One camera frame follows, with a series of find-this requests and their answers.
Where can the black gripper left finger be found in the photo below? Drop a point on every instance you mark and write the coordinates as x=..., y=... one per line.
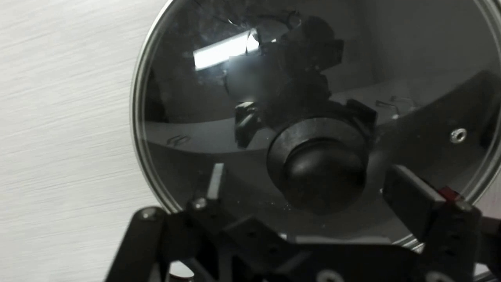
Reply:
x=157, y=240

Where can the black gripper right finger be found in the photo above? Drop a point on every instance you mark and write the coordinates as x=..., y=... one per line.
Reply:
x=448, y=240

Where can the glass pot lid black knob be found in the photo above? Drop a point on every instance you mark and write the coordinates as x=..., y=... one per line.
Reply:
x=208, y=103

